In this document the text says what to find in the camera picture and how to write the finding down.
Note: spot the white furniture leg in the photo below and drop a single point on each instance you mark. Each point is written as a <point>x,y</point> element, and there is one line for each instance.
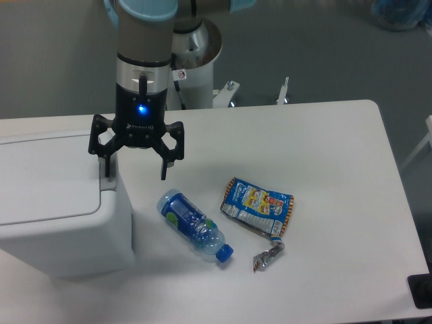
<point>422,149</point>

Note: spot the black table clamp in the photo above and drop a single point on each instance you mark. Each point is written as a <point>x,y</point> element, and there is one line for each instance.
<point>420,287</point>

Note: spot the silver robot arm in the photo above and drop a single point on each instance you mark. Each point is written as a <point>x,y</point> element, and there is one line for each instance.
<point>165,56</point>

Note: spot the white metal base frame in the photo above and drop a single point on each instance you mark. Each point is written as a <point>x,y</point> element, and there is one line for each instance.
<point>229,96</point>

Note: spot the blue plastic bag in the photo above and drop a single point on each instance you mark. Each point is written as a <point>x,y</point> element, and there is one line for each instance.
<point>401,15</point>

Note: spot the blue plastic water bottle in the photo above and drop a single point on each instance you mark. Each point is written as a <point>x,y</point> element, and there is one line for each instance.
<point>190,221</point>

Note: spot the white plastic trash can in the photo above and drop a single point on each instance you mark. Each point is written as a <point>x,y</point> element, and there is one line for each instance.
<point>61,213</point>

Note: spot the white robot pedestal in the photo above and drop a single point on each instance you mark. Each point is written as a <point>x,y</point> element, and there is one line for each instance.
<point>196,46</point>

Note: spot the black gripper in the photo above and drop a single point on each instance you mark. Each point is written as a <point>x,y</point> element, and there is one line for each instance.
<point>140,118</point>

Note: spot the blue crumpled snack wrapper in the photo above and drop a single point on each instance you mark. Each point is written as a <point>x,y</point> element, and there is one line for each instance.
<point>263,211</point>

